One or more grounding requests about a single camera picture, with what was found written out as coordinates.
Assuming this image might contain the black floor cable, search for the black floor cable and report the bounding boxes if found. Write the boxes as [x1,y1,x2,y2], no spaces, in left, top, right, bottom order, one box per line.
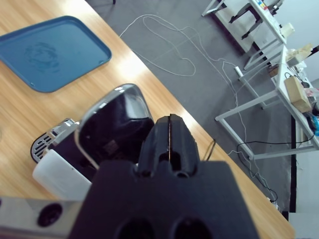
[236,119,319,203]

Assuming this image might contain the white capsule coffee machine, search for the white capsule coffee machine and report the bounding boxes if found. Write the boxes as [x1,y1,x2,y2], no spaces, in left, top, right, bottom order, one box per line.
[30,119,140,201]

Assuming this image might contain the black machine power cord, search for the black machine power cord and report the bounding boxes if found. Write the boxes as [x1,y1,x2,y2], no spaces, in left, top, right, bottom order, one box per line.
[203,138,216,161]

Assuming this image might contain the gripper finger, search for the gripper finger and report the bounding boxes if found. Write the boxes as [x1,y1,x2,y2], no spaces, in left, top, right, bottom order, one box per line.
[138,116,171,177]
[169,114,200,176]

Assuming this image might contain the white floor cable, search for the white floor cable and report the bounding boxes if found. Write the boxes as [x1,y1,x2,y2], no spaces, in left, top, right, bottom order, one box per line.
[119,13,275,200]

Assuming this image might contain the black metal bracket stand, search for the black metal bracket stand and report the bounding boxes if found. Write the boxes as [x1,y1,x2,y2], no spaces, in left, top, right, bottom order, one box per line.
[228,3,265,40]

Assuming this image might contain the metal drip tray grate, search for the metal drip tray grate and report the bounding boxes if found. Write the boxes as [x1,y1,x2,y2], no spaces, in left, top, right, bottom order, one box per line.
[30,131,54,164]

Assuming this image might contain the white metal frame table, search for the white metal frame table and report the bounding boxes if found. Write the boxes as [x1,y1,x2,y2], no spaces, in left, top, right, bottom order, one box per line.
[201,0,287,71]
[215,44,319,160]

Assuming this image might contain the teal plastic tray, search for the teal plastic tray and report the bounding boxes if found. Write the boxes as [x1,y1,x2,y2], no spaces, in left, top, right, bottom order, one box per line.
[0,15,112,94]

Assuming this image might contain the cardboard box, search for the cardboard box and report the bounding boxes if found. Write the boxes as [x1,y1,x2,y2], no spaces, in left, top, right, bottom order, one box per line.
[284,76,313,113]

